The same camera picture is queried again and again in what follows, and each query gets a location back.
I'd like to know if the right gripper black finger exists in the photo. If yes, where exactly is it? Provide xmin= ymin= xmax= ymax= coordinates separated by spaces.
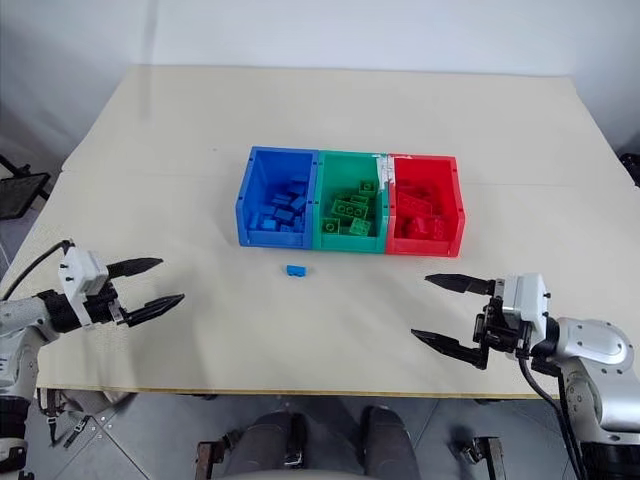
xmin=410 ymin=327 xmax=490 ymax=371
xmin=423 ymin=272 xmax=497 ymax=297

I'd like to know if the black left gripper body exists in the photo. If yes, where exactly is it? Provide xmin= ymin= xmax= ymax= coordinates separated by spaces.
xmin=84 ymin=281 xmax=127 ymax=328

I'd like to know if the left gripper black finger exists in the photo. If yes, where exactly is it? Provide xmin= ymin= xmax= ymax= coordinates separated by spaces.
xmin=106 ymin=257 xmax=165 ymax=280
xmin=121 ymin=293 xmax=186 ymax=329

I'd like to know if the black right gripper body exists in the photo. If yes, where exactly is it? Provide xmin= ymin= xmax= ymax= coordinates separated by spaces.
xmin=472 ymin=293 xmax=532 ymax=362

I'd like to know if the long red toy block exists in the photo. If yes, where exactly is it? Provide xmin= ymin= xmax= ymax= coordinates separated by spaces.
xmin=396 ymin=191 xmax=434 ymax=217

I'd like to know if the dark rounded shape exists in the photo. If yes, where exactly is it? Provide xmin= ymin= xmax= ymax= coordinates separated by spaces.
xmin=361 ymin=405 xmax=420 ymax=480
xmin=233 ymin=410 xmax=307 ymax=480

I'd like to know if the red plastic bin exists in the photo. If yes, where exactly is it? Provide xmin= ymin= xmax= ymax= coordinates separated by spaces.
xmin=383 ymin=153 xmax=467 ymax=259

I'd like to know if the white tape strip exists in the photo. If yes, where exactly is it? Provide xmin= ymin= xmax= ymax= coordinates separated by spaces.
xmin=371 ymin=153 xmax=397 ymax=192

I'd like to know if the black metal stand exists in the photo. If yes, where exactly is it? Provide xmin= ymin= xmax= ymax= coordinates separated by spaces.
xmin=0 ymin=154 xmax=52 ymax=222

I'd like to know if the long green toy block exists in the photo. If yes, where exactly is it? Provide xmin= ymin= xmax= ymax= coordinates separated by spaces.
xmin=329 ymin=196 xmax=370 ymax=218

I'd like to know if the blue plastic bin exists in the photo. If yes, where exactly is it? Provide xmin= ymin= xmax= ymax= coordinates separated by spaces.
xmin=234 ymin=145 xmax=321 ymax=249

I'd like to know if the green plastic bin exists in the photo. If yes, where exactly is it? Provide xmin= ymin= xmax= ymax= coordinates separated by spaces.
xmin=310 ymin=149 xmax=397 ymax=253

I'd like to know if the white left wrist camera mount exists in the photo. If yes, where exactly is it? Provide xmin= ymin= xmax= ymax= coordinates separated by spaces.
xmin=57 ymin=247 xmax=110 ymax=331

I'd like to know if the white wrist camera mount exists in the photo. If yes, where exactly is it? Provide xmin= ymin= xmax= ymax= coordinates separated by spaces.
xmin=57 ymin=247 xmax=110 ymax=331
xmin=493 ymin=272 xmax=552 ymax=347

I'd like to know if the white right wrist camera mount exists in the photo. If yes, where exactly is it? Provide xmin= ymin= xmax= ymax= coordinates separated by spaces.
xmin=493 ymin=272 xmax=552 ymax=347

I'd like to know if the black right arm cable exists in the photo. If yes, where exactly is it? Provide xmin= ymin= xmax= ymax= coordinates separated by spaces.
xmin=517 ymin=349 xmax=586 ymax=480

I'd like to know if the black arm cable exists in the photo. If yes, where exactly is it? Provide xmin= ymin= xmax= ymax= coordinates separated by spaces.
xmin=517 ymin=349 xmax=586 ymax=480
xmin=0 ymin=240 xmax=76 ymax=302

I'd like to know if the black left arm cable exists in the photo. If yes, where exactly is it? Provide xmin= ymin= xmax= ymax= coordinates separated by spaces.
xmin=0 ymin=240 xmax=76 ymax=302

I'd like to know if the rusty metal bracket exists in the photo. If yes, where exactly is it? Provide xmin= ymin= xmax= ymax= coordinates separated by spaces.
xmin=463 ymin=435 xmax=504 ymax=480
xmin=196 ymin=438 xmax=237 ymax=480

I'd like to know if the black strap with buckle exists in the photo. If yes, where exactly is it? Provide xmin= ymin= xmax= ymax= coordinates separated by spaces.
xmin=37 ymin=388 xmax=102 ymax=449

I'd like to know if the black object at wall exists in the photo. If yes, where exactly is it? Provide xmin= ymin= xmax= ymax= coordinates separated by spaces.
xmin=619 ymin=151 xmax=640 ymax=190

